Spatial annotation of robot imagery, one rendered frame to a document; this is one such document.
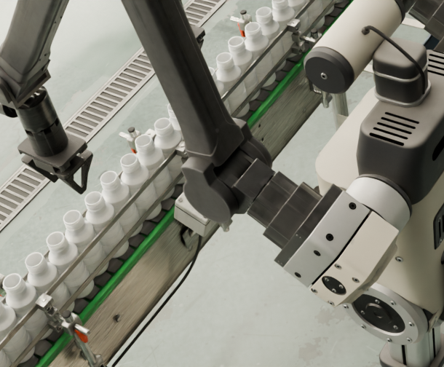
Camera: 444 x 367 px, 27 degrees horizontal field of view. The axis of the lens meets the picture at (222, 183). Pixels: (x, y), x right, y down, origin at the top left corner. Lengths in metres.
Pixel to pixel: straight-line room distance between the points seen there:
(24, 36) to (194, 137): 0.28
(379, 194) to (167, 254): 0.92
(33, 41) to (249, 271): 1.99
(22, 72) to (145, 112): 2.50
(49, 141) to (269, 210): 0.44
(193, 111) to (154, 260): 0.93
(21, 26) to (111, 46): 2.97
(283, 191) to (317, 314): 1.84
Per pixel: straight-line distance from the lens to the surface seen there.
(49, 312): 1.81
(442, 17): 1.43
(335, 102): 2.61
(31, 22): 1.23
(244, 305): 3.05
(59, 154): 1.47
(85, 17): 4.46
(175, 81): 1.10
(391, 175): 1.21
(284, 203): 1.16
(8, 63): 1.34
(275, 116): 2.23
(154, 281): 2.04
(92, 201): 1.88
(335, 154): 1.33
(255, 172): 1.17
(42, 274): 1.80
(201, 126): 1.13
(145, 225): 1.99
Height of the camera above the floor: 2.44
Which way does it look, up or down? 46 degrees down
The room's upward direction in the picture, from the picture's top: 16 degrees counter-clockwise
